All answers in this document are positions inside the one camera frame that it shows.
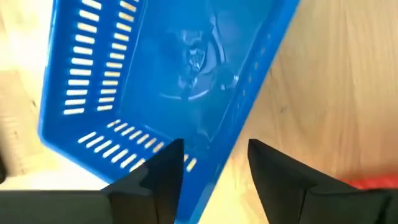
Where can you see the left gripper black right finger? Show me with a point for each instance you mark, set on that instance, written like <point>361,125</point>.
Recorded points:
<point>280,186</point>

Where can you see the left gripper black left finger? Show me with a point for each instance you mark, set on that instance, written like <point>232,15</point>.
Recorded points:
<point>146,193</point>

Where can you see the red plastic slotted basket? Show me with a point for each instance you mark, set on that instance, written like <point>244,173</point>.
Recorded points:
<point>373,183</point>

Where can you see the blue plastic slotted basket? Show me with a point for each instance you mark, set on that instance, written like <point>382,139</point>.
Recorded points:
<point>161,93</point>

